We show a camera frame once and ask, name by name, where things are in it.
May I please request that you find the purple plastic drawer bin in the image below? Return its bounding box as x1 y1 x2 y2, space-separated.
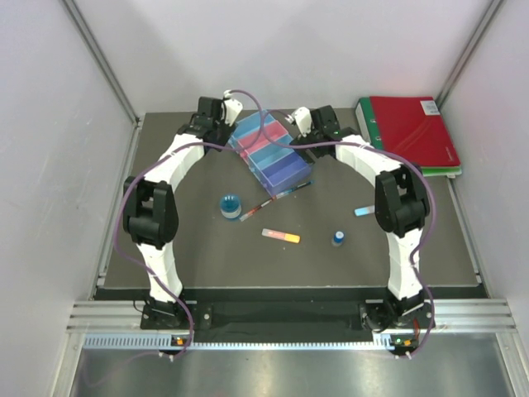
257 153 312 196

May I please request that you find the blue end drawer bin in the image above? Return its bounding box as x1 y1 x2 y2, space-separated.
228 112 268 148

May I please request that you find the green lever arch binder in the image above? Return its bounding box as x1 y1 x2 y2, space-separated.
354 97 463 179

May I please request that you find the light blue drawer bin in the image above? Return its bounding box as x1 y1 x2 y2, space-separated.
247 143 301 174

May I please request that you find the pink plastic drawer bin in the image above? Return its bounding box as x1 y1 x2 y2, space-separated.
229 118 292 162

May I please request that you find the blue round jar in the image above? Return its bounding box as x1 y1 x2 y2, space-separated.
220 194 241 220

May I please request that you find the red folder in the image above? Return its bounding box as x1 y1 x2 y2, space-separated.
369 95 461 170

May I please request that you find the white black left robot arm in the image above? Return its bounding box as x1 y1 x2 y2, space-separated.
120 96 242 329

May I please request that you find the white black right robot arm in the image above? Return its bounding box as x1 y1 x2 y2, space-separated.
293 105 430 332

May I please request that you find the blue clear pen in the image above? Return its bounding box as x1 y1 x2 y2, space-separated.
274 180 313 199

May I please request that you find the blue white highlighter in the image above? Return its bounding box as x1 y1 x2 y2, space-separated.
354 205 375 217

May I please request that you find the pink orange highlighter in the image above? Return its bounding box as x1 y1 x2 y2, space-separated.
261 228 301 244

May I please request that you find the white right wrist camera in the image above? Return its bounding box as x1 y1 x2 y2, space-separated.
285 107 312 137

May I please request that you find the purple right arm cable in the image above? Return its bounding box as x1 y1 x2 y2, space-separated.
259 109 437 359

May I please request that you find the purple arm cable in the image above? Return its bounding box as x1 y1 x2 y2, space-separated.
259 109 437 359
113 88 261 359

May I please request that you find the aluminium frame rail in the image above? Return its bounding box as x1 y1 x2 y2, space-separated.
57 0 144 125

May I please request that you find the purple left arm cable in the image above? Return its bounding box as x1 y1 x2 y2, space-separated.
113 88 261 359

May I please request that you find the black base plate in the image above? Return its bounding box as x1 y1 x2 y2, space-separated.
140 299 435 334

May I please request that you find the grey slotted cable duct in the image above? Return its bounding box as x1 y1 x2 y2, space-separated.
83 333 413 352

